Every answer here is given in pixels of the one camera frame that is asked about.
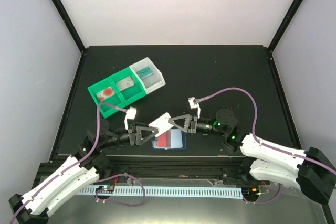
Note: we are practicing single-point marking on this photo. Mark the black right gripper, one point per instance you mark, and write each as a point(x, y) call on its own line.
point(187, 128)

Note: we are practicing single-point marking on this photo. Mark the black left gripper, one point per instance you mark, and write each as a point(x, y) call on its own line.
point(136, 139)

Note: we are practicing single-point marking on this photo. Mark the blue leather card holder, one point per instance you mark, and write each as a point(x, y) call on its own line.
point(178, 140)

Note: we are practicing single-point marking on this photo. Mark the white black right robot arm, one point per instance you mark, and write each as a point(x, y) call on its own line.
point(309, 171)

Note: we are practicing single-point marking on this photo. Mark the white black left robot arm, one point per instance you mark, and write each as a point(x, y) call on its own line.
point(89, 165)

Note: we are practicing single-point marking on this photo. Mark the red card in holder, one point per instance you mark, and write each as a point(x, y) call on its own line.
point(164, 140)

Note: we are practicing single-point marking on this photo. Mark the card with red circle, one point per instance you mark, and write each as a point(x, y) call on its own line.
point(105, 94)

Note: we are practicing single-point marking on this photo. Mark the white card red pattern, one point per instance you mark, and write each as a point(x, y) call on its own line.
point(125, 83)

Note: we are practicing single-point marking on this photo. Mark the teal card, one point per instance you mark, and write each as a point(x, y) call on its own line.
point(144, 72)

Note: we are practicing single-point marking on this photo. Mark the left controller circuit board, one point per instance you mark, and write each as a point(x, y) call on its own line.
point(105, 189)

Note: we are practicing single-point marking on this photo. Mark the controller circuit board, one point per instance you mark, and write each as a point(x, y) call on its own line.
point(249, 191)
point(105, 189)

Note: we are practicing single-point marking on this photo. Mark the green bin middle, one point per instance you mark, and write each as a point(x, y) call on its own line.
point(133, 93)

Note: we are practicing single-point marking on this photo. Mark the green bin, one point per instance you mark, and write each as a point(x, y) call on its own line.
point(133, 93)
point(115, 100)

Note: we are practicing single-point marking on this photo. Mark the white translucent bin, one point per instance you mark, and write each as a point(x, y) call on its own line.
point(153, 82)

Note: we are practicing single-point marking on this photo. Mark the green bin left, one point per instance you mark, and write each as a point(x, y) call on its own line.
point(115, 100)

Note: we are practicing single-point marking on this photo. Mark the right controller circuit board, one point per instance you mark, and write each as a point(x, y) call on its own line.
point(249, 191)

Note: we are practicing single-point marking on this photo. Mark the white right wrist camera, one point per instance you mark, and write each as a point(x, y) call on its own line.
point(194, 104)

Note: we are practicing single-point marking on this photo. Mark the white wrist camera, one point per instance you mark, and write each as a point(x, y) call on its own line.
point(130, 114)
point(194, 104)

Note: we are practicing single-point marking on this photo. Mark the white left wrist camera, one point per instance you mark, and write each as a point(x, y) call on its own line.
point(130, 114)

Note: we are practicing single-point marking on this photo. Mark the black aluminium frame rail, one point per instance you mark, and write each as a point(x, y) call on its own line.
point(208, 167)

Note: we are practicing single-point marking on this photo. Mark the light blue slotted cable duct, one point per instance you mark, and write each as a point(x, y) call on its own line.
point(162, 191)

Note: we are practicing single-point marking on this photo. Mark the black left corner post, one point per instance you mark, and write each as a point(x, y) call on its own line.
point(69, 24)

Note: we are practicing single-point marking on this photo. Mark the black corner post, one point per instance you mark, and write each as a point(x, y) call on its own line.
point(69, 24)
point(293, 8)

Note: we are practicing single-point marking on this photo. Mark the black right corner post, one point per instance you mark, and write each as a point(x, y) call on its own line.
point(293, 8)

